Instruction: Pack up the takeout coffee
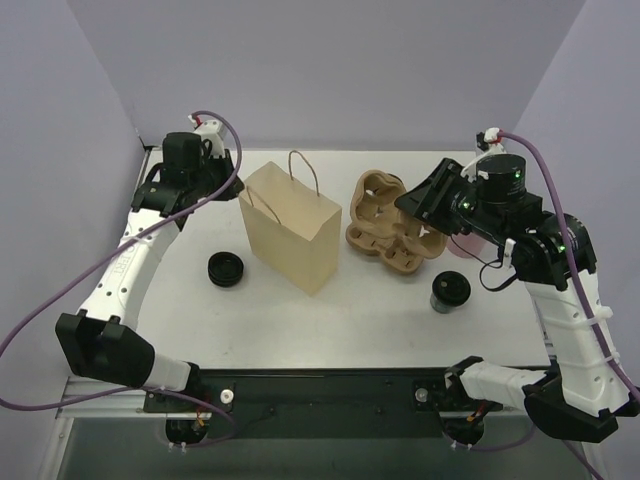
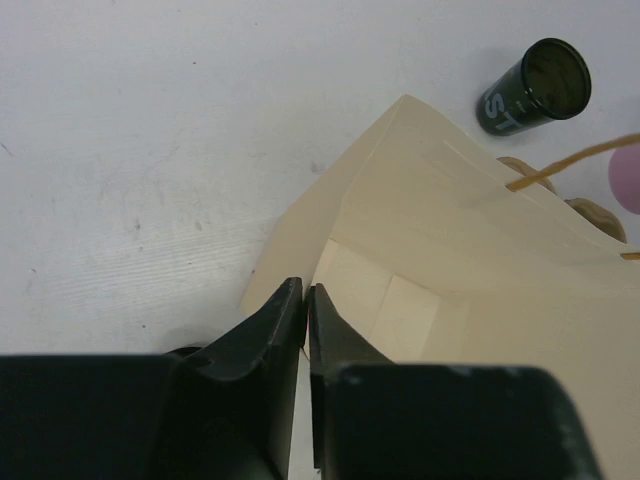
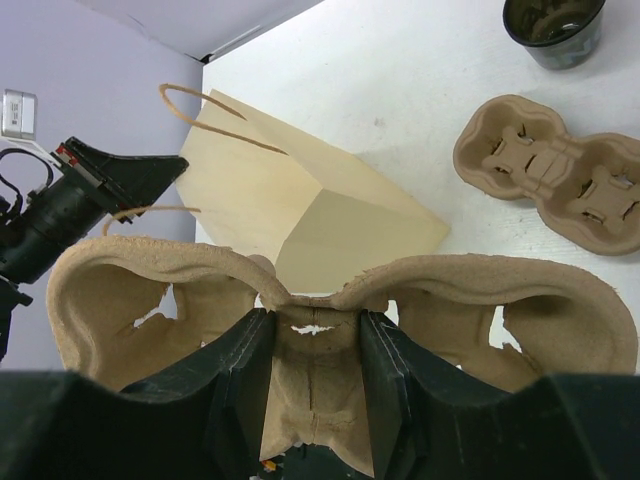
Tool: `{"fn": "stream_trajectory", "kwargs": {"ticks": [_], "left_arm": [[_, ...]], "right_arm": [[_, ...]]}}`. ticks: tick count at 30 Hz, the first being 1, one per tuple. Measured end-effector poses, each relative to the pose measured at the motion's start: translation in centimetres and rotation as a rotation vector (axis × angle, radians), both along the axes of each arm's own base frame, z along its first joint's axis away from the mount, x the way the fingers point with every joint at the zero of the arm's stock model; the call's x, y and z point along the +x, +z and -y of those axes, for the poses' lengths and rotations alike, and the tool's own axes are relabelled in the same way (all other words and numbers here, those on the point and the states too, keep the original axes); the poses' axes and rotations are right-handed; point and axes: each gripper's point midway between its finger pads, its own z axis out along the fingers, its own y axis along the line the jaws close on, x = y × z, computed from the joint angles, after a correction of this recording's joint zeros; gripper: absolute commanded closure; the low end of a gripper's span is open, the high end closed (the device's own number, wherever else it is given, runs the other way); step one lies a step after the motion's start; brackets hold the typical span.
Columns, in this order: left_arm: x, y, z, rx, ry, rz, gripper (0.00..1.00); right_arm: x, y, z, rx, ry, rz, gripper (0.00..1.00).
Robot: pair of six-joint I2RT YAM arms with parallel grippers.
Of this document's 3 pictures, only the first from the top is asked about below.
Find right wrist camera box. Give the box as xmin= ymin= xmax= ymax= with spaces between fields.
xmin=469 ymin=127 xmax=506 ymax=177

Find beige paper bag with handles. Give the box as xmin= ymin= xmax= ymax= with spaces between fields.
xmin=239 ymin=150 xmax=342 ymax=295

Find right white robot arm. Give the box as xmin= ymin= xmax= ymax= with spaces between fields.
xmin=395 ymin=154 xmax=639 ymax=443

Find stack of black cup lids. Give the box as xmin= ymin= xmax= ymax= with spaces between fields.
xmin=207 ymin=251 xmax=244 ymax=288

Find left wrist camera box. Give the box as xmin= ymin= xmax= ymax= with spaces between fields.
xmin=188 ymin=114 xmax=226 ymax=156

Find black cup lid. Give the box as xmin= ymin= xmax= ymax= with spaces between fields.
xmin=432 ymin=271 xmax=471 ymax=305

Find pink cylindrical utensil holder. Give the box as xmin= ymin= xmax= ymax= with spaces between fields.
xmin=447 ymin=234 xmax=485 ymax=258

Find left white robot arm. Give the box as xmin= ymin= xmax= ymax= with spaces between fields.
xmin=55 ymin=125 xmax=244 ymax=411

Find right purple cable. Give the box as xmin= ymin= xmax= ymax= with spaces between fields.
xmin=469 ymin=128 xmax=640 ymax=480

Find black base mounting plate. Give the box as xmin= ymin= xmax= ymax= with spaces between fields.
xmin=143 ymin=367 xmax=499 ymax=444

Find brown cardboard cup carrier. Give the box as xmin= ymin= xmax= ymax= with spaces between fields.
xmin=345 ymin=224 xmax=424 ymax=276
xmin=349 ymin=170 xmax=447 ymax=260

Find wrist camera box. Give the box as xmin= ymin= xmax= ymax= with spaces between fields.
xmin=188 ymin=114 xmax=226 ymax=156
xmin=469 ymin=127 xmax=506 ymax=177

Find dark translucent cup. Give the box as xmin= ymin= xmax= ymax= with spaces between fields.
xmin=430 ymin=293 xmax=462 ymax=314

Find aluminium frame rail front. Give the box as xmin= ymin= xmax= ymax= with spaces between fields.
xmin=63 ymin=368 xmax=480 ymax=414

